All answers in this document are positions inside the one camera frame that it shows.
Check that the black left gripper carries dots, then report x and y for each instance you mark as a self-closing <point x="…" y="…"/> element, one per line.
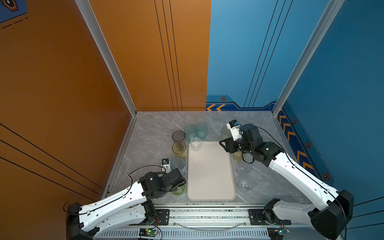
<point x="174" y="190"/>

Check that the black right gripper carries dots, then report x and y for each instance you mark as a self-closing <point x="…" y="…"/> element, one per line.
<point x="228" y="143"/>

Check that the clear ribbed glass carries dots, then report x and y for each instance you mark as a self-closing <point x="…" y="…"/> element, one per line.
<point x="247" y="182"/>

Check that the bright green glass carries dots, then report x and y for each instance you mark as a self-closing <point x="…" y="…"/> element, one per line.
<point x="179" y="190"/>

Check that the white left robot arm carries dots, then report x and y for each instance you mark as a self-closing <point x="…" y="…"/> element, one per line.
<point x="131" y="206"/>

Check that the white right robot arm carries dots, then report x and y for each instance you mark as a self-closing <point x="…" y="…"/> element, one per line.
<point x="320" y="194"/>

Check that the cream plastic tray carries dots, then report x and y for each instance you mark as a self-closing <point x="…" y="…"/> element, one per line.
<point x="210" y="174"/>

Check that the amber glass right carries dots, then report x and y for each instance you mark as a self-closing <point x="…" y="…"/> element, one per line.
<point x="238" y="157"/>

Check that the amber glass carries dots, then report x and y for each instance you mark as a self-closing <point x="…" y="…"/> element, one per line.
<point x="180" y="149"/>
<point x="238" y="157"/>

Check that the pale green frosted glass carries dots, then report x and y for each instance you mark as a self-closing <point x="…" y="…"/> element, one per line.
<point x="225" y="133"/>

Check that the blue grey glass left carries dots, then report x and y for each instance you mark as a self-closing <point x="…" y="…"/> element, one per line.
<point x="178" y="163"/>

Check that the amber glass left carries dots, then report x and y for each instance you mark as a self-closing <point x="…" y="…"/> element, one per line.
<point x="180" y="149"/>

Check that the left green circuit board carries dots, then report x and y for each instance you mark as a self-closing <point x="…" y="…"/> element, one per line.
<point x="149" y="234"/>

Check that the green circuit board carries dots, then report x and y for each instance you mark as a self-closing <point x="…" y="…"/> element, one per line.
<point x="149" y="234"/>
<point x="277" y="233"/>

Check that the teal frosted glass right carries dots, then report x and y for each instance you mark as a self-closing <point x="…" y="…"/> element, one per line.
<point x="201" y="130"/>

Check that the teal frosted glass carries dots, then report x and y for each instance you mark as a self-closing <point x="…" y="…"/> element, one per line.
<point x="201" y="130"/>
<point x="190" y="132"/>

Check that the dark grey glass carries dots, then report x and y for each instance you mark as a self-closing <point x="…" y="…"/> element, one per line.
<point x="178" y="136"/>

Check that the teal frosted glass left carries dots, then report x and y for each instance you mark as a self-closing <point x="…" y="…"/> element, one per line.
<point x="190" y="132"/>

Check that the right green circuit board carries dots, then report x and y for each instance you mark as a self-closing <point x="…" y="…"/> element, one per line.
<point x="277" y="233"/>

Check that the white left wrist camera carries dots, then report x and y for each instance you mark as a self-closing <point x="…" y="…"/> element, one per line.
<point x="166" y="165"/>

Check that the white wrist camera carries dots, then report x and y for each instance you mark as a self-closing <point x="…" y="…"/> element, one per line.
<point x="234" y="127"/>
<point x="166" y="165"/>

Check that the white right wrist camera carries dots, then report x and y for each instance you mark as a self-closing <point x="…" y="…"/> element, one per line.
<point x="234" y="127"/>

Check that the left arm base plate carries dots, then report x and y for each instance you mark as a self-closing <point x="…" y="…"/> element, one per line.
<point x="159" y="217"/>

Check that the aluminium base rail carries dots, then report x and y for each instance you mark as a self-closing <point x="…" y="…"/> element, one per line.
<point x="210" y="214"/>

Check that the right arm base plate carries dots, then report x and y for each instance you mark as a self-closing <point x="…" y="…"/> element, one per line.
<point x="258" y="216"/>

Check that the aluminium corner post right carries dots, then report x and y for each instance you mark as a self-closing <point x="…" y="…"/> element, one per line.
<point x="318" y="34"/>

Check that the aluminium corner post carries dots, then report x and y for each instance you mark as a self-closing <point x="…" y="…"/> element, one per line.
<point x="318" y="34"/>
<point x="101" y="42"/>

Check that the aluminium corner post left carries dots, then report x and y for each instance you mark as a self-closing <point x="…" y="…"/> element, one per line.
<point x="101" y="42"/>

